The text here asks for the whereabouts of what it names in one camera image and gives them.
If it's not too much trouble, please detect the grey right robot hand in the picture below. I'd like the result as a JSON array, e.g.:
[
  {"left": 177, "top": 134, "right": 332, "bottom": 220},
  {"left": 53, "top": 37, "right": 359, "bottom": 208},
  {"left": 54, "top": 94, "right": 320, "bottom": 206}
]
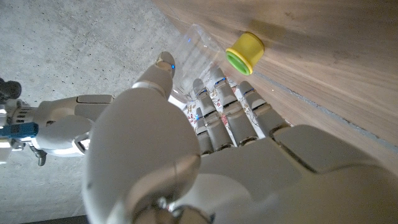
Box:
[{"left": 30, "top": 94, "right": 114, "bottom": 158}]

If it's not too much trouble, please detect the small green yellow cup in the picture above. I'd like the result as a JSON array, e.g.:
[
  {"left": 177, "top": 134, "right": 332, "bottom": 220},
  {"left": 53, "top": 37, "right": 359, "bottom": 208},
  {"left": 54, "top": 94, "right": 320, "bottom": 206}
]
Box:
[{"left": 225, "top": 32, "right": 266, "bottom": 77}]

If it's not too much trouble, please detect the grey perforated metal panel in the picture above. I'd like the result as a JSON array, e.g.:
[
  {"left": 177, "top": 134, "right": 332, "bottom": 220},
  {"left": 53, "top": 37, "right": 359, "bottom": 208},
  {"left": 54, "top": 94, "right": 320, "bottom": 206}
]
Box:
[{"left": 18, "top": 214, "right": 90, "bottom": 224}]

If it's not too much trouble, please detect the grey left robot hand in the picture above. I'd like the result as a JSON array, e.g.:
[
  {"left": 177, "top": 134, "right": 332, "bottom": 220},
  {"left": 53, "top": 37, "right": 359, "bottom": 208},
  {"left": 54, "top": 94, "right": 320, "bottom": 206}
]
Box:
[{"left": 81, "top": 51, "right": 398, "bottom": 224}]

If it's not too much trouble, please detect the clear medicine bottle white cap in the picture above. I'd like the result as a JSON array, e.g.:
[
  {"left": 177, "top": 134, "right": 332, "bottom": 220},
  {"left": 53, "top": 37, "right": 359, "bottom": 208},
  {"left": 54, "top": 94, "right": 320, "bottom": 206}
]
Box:
[{"left": 169, "top": 23, "right": 229, "bottom": 104}]

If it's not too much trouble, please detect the right arm thick black cable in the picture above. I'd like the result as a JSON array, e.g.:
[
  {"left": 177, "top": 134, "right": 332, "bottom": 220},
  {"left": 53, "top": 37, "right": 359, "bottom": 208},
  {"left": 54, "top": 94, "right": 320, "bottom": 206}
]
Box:
[{"left": 28, "top": 144, "right": 48, "bottom": 167}]

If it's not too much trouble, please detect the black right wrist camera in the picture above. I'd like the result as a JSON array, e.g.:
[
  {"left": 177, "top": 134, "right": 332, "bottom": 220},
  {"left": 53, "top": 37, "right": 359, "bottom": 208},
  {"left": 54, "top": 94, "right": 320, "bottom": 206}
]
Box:
[{"left": 0, "top": 77, "right": 23, "bottom": 101}]

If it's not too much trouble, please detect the floral print backdrop cloth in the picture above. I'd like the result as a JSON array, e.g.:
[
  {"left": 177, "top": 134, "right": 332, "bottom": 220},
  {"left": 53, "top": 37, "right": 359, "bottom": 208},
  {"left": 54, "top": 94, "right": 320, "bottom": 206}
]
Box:
[{"left": 183, "top": 77, "right": 295, "bottom": 147}]

